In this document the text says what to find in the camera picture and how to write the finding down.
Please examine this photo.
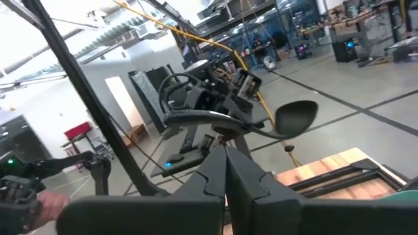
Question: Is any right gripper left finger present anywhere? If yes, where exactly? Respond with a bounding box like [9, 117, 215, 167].
[168, 145, 227, 198]

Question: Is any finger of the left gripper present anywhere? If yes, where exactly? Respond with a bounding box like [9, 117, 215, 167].
[212, 125, 242, 141]
[228, 97, 270, 127]

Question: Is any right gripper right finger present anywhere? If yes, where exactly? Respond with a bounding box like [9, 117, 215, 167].
[227, 146, 303, 235]

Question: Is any black ladle with white label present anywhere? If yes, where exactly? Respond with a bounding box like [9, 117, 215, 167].
[163, 100, 319, 140]

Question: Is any black perforated computer case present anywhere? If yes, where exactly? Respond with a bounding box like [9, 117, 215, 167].
[129, 65, 179, 133]

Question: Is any cardboard box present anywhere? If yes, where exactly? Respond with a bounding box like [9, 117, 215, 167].
[122, 123, 150, 148]

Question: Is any black computer tower blue light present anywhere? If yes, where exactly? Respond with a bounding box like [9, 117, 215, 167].
[331, 39, 359, 63]

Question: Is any red utility cart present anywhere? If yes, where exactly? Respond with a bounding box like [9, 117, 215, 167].
[60, 121, 114, 170]

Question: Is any teal plastic bin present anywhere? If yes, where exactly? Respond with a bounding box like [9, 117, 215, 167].
[378, 189, 418, 204]

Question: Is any person's hand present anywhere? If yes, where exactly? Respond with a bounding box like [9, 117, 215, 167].
[32, 191, 71, 231]

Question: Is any black cabinet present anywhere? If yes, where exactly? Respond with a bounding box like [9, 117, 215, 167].
[0, 114, 53, 164]

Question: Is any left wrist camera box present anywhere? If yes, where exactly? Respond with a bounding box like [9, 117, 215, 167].
[233, 68, 262, 99]

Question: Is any yellow extension cable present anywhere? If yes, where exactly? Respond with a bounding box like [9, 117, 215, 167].
[112, 0, 301, 167]

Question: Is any black left frame strut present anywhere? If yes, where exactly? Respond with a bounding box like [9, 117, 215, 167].
[289, 159, 404, 200]

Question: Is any black overhead frame post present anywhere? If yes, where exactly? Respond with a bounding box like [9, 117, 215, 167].
[19, 0, 170, 196]

